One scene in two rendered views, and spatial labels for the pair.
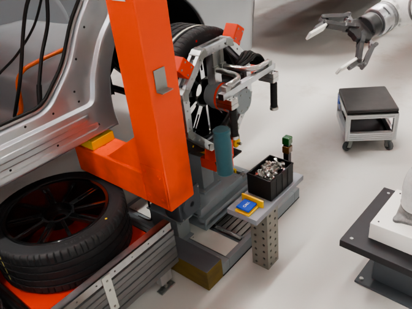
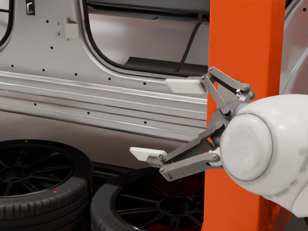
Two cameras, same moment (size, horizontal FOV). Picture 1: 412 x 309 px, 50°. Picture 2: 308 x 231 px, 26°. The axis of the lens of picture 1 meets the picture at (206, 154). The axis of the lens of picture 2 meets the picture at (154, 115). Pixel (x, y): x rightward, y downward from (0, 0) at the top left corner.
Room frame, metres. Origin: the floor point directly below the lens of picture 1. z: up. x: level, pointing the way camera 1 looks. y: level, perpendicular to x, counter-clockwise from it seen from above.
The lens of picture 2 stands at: (0.86, -1.32, 1.71)
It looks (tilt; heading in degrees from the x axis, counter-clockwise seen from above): 21 degrees down; 70
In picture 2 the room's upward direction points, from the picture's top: straight up
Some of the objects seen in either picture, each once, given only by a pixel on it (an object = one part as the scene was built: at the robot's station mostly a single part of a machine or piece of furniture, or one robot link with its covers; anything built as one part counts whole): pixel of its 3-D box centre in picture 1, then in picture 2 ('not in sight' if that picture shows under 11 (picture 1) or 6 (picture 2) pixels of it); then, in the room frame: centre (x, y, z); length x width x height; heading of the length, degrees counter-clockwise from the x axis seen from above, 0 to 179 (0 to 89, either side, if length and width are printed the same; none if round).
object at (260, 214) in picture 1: (266, 193); not in sight; (1.74, -0.28, 0.44); 0.43 x 0.17 x 0.03; 137
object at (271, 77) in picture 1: (268, 75); not in sight; (2.05, -0.35, 0.93); 0.09 x 0.05 x 0.05; 47
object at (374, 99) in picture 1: (364, 118); not in sight; (2.86, -1.20, 0.17); 0.43 x 0.36 x 0.34; 171
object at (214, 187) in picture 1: (201, 170); not in sight; (2.18, 0.04, 0.32); 0.40 x 0.30 x 0.28; 137
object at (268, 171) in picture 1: (270, 176); not in sight; (1.77, -0.30, 0.51); 0.20 x 0.14 x 0.13; 136
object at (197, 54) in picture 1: (216, 94); not in sight; (2.06, -0.09, 0.85); 0.54 x 0.07 x 0.54; 137
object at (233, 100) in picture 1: (227, 102); not in sight; (1.80, -0.12, 0.93); 0.09 x 0.05 x 0.05; 47
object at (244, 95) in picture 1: (227, 97); not in sight; (2.01, -0.14, 0.85); 0.21 x 0.14 x 0.14; 47
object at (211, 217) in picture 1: (208, 192); not in sight; (2.21, 0.01, 0.13); 0.50 x 0.36 x 0.10; 137
